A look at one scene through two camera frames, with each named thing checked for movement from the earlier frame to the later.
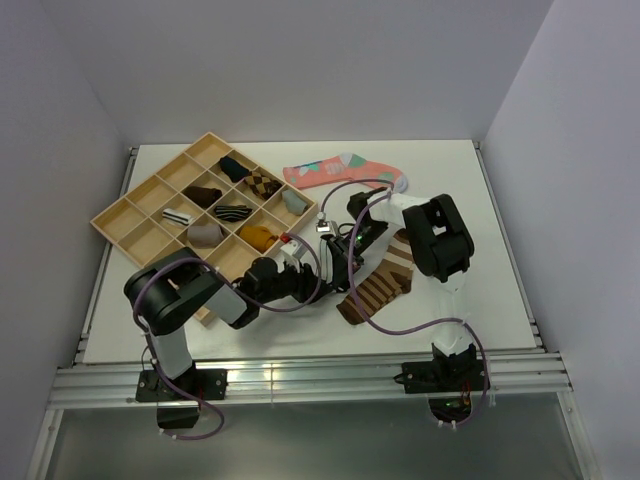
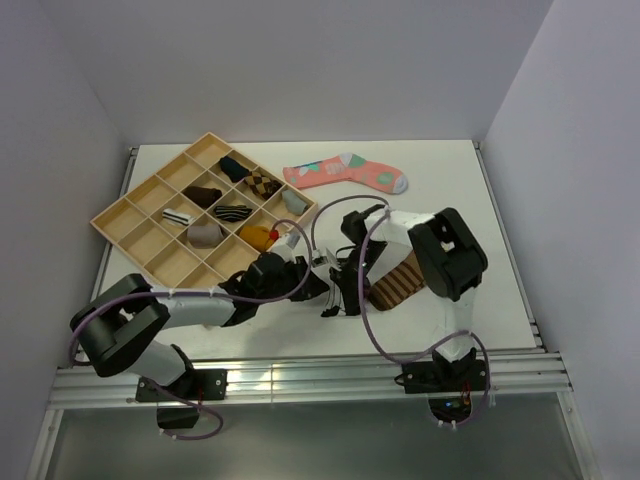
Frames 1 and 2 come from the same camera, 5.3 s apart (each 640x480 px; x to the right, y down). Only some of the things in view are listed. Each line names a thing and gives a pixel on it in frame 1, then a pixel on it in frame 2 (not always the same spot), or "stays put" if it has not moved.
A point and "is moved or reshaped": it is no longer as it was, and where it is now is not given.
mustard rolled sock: [259, 237] stays put
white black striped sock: [326, 262] is moved or reshaped
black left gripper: [306, 281] stays put
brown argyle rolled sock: [264, 186] stays put
